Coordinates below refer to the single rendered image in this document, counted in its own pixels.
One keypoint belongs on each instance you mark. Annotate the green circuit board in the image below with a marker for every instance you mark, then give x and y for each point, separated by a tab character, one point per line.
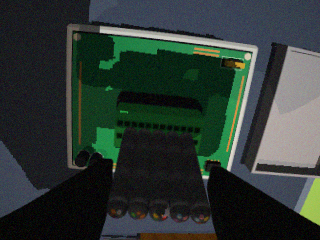
103	66

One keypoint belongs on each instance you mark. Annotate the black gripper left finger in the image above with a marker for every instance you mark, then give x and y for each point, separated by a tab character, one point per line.
74	210

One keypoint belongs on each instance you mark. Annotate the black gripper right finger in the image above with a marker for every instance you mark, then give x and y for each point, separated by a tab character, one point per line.
240	211

